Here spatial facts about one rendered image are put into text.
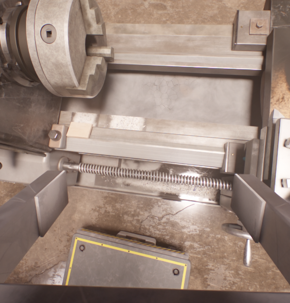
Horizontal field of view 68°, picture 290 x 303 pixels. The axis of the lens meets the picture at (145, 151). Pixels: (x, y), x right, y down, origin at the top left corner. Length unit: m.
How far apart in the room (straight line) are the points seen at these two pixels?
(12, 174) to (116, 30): 0.70
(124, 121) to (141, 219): 0.97
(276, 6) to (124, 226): 1.44
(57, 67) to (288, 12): 0.77
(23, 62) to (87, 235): 1.02
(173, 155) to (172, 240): 0.97
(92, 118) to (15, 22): 0.37
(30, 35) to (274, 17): 0.75
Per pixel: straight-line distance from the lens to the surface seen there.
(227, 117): 0.91
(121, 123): 0.79
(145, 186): 1.18
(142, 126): 0.77
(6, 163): 0.99
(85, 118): 0.84
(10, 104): 0.68
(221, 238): 1.65
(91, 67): 0.57
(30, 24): 0.56
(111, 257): 1.37
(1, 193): 2.10
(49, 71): 0.55
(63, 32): 0.52
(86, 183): 1.27
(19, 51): 0.63
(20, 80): 0.69
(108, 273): 1.40
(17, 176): 1.00
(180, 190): 1.17
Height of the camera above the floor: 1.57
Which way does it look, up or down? 79 degrees down
